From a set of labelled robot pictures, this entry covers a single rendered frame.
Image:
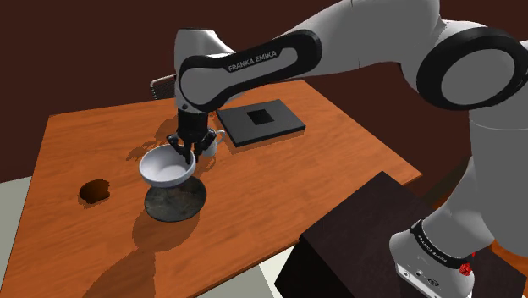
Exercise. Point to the white bowl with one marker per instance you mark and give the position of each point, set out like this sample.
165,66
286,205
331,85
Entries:
165,170

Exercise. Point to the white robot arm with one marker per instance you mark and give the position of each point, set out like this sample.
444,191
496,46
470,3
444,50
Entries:
363,37

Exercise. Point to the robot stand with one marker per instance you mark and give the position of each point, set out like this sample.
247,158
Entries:
354,231

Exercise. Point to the wooden table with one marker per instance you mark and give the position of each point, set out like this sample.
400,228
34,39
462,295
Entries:
264,185

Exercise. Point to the dark grey round plate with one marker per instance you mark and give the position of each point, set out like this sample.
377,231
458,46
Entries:
177,204

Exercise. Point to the black flat book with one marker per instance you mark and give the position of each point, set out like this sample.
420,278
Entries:
272,128

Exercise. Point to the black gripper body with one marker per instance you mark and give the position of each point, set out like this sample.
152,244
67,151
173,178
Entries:
193,123

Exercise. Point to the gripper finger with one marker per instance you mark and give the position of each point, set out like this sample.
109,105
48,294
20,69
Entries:
181,148
203,145

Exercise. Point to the white mug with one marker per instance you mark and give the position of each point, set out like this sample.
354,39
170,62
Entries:
210,148

